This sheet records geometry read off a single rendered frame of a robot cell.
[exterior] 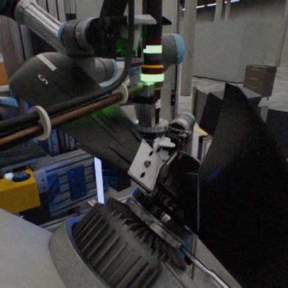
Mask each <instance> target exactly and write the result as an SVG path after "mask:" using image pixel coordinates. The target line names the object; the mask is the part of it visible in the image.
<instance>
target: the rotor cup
mask: <svg viewBox="0 0 288 288"><path fill-rule="evenodd" d="M175 153H178V154H177V155H176V156H175V157H174V158H173V160H171V163H169V164H167V163H168V162H169V161H170V159H171V157H172V156H173V155H174V154H175ZM200 165H201V162H200V161H199V160H198V159H196V158H195V157H194V156H192V155H189V154H188V153H187V152H184V151H182V150H176V151H175V152H173V153H172V155H171V156H170V157H169V158H168V159H167V161H166V162H165V163H163V166H162V167H161V168H160V170H159V173H158V175H157V179H156V182H155V184H154V189H153V190H152V191H151V193H150V194H148V193H147V192H145V191H143V190H142V189H141V188H138V187H136V188H135V189H133V191H132V192H131V195H132V196H133V197H134V198H135V199H136V200H137V201H138V202H139V203H140V204H141V205H142V206H143V207H144V208H145V209H146V210H147V211H148V212H150V213H151V214H152V215H153V216H154V217H155V218H156V219H157V220H158V221H159V222H161V223H162V225H164V226H166V227H167V228H168V229H169V230H170V231H171V232H172V233H174V234H175V235H177V237H179V238H180V239H181V240H183V241H185V242H188V241H189V240H191V238H192V237H193V234H192V233H191V232H190V231H189V230H188V229H187V228H186V226H185V225H184V206H182V205H181V196H182V195H184V172H187V173H195V174H197V171H198V169H199V167H200Z"/></svg>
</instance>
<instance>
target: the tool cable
mask: <svg viewBox="0 0 288 288"><path fill-rule="evenodd" d="M133 44H134V0H128V40H127V56H126V60H125V65H124V69H123V71H122V74H121V76H120V77H119V78H118V79H117V80H116V81H115V82H114V83H113V84H110V85H108V86H106V87H105V88H103V89H101V90H98V91H96V92H93V93H89V94H86V95H84V96H81V97H78V98H75V99H73V100H69V101H67V102H62V103H58V104H56V105H53V106H50V107H47V108H45V109H43V108H42V107H40V106H35V107H32V108H31V109H30V110H29V112H28V114H24V115H22V116H18V117H15V118H12V119H9V120H4V121H0V134H2V133H4V132H8V131H10V130H13V129H16V128H18V127H21V126H25V125H29V124H31V123H34V122H39V123H40V124H41V125H42V126H43V127H44V133H43V135H41V136H39V137H37V138H36V139H38V140H46V139H47V138H48V137H49V136H50V133H51V123H50V119H49V117H50V116H53V115H55V114H58V113H61V112H63V111H66V110H68V109H72V108H75V107H78V106H79V105H82V104H85V103H87V102H90V101H91V100H96V99H98V98H100V97H103V96H105V95H106V94H108V93H110V92H112V93H113V94H114V93H117V92H121V93H122V94H123V100H122V101H120V102H118V103H117V104H119V105H122V104H124V103H125V102H126V101H127V99H128V90H127V87H126V86H125V84H123V82H124V81H125V79H126V77H127V75H128V74H129V71H130V66H131V61H132V52H133Z"/></svg>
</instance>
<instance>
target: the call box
mask: <svg viewBox="0 0 288 288"><path fill-rule="evenodd" d="M23 172H26V173H28V177H27V178H26V179H23V180H21V181H16V180H15V178H14V176H15V174H16V173H17V172H16V173H13V174H12V177H7V178H6V176H5V175H4V179H0V209H2V210H5V211H8V212H10V213H12V214H13V213H17V212H22V211H24V210H28V209H30V208H34V207H36V206H40V205H41V202H40V199H39V193H38V190H37V185H36V182H35V179H34V176H33V174H32V171H31V170H30V169H27V170H23Z"/></svg>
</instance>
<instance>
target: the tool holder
mask: <svg viewBox="0 0 288 288"><path fill-rule="evenodd" d="M140 84H143V83H141V82H139V83H137V84H134V86H137V85H140ZM143 85H144V86H145V90H144V91H143V92H141V93H138V94H137V95H134V96H133V103H135V104H138V120H137V121H136V126H137V128H138V130H140V131H143V132H162V131H165V130H167V129H168V126H170V124H168V122H167V121H166V120H164V119H162V118H160V119H159V123H156V124H155V103H156V102H157V101H158V94H154V83H147V84H143Z"/></svg>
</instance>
